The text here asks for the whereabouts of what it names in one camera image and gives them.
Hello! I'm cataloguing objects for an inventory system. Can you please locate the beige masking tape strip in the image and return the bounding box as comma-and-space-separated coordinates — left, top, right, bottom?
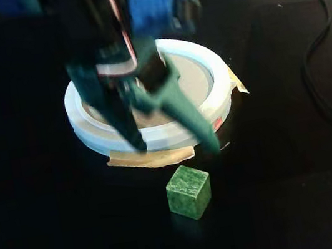
105, 137, 198, 175
227, 64, 251, 97

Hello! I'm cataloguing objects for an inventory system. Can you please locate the teal gripper with motor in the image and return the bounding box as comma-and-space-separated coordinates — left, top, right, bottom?
61, 28, 223, 177

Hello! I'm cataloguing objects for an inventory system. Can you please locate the white round container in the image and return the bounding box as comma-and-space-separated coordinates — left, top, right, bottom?
56, 28, 241, 165

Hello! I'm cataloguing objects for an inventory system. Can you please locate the black cable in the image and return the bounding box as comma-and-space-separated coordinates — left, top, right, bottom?
182, 0, 332, 157

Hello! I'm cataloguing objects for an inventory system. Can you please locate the wooden shape sorter lid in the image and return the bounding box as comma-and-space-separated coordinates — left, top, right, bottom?
76, 47, 220, 137

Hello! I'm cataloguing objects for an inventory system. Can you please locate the green square wooden block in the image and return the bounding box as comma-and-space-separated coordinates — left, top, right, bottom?
162, 161, 217, 225

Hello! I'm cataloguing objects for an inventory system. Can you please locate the white red servo wire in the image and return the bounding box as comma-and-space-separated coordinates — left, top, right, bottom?
85, 0, 142, 81

